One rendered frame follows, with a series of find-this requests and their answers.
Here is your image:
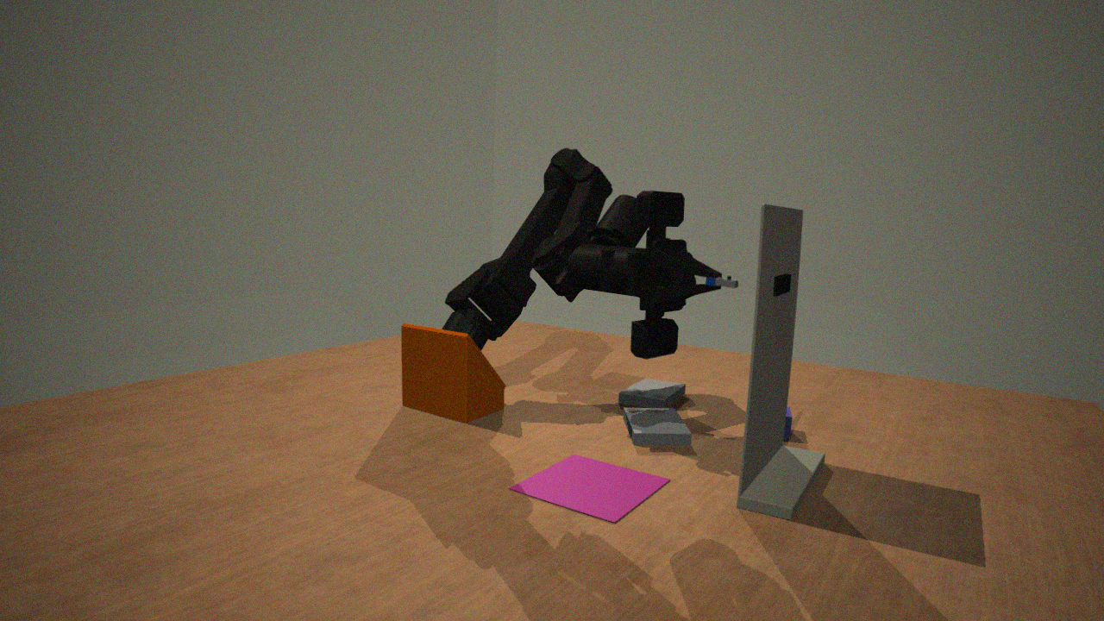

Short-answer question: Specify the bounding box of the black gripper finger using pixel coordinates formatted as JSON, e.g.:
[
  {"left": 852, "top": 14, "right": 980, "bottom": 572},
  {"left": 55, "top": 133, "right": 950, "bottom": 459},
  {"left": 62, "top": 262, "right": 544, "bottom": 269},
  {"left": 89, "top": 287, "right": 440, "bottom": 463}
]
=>
[
  {"left": 649, "top": 284, "right": 721, "bottom": 313},
  {"left": 651, "top": 240, "right": 722, "bottom": 278}
]

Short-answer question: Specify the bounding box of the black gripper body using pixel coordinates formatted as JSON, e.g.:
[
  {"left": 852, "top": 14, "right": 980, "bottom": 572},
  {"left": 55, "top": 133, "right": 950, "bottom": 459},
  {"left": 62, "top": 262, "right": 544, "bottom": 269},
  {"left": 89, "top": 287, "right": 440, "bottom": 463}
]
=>
[{"left": 595, "top": 191, "right": 684, "bottom": 360}]

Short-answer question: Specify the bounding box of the blue and grey network plug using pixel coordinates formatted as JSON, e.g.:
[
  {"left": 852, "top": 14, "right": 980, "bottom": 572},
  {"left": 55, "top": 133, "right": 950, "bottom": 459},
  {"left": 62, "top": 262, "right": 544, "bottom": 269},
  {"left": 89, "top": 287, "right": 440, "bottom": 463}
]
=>
[{"left": 705, "top": 276, "right": 737, "bottom": 288}]

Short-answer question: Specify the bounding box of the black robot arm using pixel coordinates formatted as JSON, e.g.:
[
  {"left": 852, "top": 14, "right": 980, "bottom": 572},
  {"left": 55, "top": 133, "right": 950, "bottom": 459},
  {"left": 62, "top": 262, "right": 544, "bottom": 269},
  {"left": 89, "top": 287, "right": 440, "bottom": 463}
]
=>
[{"left": 442, "top": 147, "right": 648, "bottom": 351}]

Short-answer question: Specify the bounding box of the pink square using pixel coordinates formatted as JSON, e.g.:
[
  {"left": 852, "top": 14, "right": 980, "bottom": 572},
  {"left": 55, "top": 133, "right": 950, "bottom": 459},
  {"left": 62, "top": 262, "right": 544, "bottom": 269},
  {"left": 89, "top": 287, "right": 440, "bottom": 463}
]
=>
[{"left": 509, "top": 454, "right": 670, "bottom": 523}]

